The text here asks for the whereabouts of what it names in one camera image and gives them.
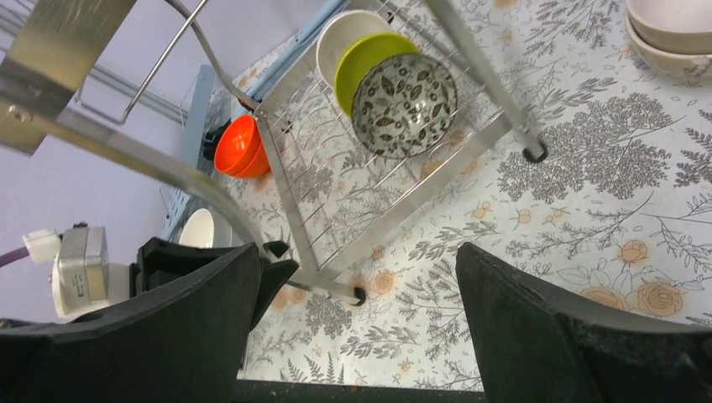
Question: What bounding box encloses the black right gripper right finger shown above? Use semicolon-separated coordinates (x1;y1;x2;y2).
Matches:
455;243;711;402

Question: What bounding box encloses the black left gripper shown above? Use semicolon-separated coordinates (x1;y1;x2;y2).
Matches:
129;238;299;330

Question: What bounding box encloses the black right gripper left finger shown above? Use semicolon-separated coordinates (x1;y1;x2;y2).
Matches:
1;244;262;402

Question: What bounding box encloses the orange plastic bowl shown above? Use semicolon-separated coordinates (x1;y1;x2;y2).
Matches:
234;144;270;179
213;114;261;175

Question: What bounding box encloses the stainless steel dish rack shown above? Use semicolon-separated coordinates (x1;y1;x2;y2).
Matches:
1;1;547;305

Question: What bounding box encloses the beige floral bowl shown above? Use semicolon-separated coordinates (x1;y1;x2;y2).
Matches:
626;18;711;81
626;0;711;55

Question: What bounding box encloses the beige floral bowl front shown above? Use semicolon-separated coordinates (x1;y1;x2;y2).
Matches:
626;0;711;55

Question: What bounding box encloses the white ribbed bowl front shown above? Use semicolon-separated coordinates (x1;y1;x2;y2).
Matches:
178;208;233;249

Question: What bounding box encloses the light blue perforated panel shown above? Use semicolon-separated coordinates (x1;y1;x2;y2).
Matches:
158;65;230;240

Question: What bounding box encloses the floral patterned table mat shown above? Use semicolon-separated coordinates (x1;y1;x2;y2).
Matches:
225;1;711;391

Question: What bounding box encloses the yellow green bowl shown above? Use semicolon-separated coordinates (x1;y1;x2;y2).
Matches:
333;32;420;117

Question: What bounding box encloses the white ceramic bowl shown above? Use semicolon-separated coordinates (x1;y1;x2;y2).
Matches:
316;10;392;89

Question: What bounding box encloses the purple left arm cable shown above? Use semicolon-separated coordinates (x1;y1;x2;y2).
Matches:
0;246;32;270

